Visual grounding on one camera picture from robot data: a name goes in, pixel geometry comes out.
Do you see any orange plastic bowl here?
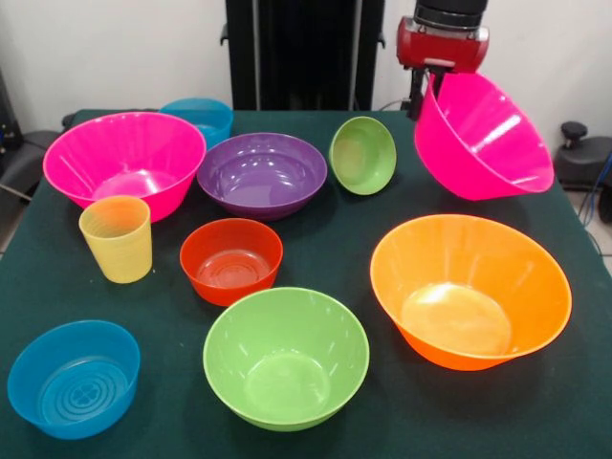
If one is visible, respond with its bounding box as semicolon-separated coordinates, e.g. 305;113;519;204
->
369;213;574;372

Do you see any dark green table cloth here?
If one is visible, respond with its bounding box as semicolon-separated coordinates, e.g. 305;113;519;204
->
0;108;612;459

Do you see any purple plastic bowl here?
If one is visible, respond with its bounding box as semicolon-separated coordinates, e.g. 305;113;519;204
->
196;132;329;222

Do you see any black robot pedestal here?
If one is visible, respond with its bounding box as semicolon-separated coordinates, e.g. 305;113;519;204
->
220;0;386;112

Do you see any pink plastic bowl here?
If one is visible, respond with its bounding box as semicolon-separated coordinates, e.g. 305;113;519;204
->
413;71;556;202
42;111;208;224

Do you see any small green plastic bowl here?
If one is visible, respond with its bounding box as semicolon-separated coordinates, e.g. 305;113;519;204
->
328;116;398;196

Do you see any black stand base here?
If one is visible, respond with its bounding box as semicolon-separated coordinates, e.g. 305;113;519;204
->
553;120;612;192
0;71;66;202

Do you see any blue plastic bowl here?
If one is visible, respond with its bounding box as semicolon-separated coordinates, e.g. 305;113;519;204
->
7;319;142;441
158;98;235;150

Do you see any large green plastic bowl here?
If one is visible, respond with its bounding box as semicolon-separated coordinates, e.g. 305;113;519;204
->
202;286;371;433

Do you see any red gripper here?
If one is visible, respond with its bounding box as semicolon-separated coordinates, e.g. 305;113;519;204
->
396;16;491;121

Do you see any red plastic bowl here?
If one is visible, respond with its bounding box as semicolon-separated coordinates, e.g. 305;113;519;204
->
179;217;284;308

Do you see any yellow plastic cup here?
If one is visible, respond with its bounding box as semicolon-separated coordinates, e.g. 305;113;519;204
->
77;194;154;285

